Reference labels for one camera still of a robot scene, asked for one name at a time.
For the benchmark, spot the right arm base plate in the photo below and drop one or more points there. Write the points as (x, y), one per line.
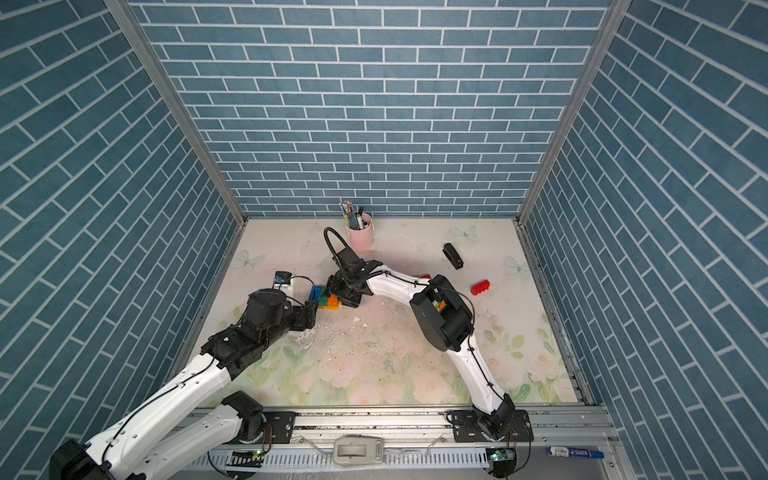
(473, 426)

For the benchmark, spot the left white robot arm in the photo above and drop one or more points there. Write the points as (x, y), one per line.
(146, 444)

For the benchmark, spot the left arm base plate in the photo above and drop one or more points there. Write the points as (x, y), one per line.
(269, 428)

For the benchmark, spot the white handheld device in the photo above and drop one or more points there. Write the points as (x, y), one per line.
(351, 450)

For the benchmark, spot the pink pen cup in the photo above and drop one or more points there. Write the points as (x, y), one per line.
(362, 239)

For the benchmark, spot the pens in cup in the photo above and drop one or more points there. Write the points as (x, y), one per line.
(353, 215)

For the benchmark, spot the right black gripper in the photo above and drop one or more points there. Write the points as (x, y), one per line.
(336, 288)

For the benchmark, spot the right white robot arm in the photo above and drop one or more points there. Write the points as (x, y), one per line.
(444, 319)

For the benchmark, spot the blue lego brick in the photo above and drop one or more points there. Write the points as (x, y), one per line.
(317, 293)

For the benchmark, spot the red lego brick bottom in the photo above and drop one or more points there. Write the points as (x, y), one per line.
(480, 287)

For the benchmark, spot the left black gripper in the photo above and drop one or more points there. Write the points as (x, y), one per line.
(302, 322)

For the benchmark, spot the black stapler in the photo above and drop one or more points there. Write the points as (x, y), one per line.
(453, 256)

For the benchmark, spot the blue white marker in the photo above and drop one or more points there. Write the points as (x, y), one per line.
(569, 452)

